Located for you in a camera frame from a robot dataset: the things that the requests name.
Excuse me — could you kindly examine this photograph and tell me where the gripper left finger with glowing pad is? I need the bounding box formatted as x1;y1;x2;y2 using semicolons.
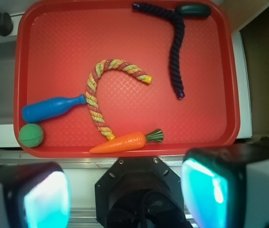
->
0;162;71;228

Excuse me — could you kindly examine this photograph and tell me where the dark green oval toy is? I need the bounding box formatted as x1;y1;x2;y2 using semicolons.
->
175;3;212;18

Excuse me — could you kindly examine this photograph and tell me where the white table frame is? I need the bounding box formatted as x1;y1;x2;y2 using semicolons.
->
232;31;252;139

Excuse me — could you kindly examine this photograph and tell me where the dark navy twisted rope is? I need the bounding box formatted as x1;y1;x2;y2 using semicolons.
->
132;2;186;100

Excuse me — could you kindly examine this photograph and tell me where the multicolour twisted rope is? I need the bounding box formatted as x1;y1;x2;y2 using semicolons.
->
85;58;153;141

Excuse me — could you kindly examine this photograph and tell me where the black octagonal mount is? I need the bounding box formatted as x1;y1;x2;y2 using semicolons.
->
95;157;192;228

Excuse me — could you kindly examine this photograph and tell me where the red plastic tray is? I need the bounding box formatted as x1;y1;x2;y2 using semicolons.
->
13;0;240;157

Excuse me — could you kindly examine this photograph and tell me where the orange toy carrot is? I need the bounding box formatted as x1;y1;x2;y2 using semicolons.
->
89;129;164;154

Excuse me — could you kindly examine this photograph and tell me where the blue plastic bottle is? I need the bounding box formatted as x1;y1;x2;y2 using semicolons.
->
22;94;86;124

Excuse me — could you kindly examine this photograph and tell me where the green textured ball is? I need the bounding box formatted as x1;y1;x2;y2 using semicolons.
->
19;123;44;148

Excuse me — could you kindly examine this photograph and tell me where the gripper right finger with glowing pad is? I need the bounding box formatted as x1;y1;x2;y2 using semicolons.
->
181;143;269;228

